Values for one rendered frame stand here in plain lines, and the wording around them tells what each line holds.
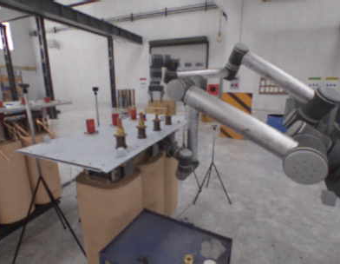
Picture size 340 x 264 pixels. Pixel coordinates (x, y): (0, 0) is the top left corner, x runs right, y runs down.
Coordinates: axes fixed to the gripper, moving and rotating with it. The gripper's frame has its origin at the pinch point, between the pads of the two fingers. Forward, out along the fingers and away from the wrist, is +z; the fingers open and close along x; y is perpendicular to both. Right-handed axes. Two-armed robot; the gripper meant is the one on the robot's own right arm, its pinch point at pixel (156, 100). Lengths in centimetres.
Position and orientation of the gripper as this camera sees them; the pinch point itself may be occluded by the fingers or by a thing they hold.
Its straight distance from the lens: 174.0
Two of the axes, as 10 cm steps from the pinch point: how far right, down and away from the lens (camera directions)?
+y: 3.3, -2.4, 9.2
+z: 0.0, 9.7, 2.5
